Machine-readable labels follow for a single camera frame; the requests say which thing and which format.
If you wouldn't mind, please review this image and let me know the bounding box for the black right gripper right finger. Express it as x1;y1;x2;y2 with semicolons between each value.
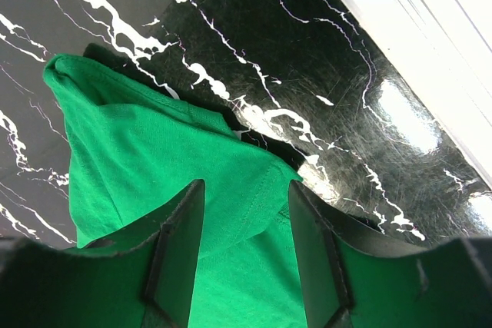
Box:
288;181;491;327

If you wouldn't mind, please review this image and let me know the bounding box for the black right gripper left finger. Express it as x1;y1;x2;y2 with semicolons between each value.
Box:
1;180;205;327

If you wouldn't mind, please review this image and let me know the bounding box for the green t-shirt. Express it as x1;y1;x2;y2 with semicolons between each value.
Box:
43;55;306;327

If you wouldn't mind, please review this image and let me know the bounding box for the aluminium frame post right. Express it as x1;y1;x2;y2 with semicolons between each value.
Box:
341;0;491;182

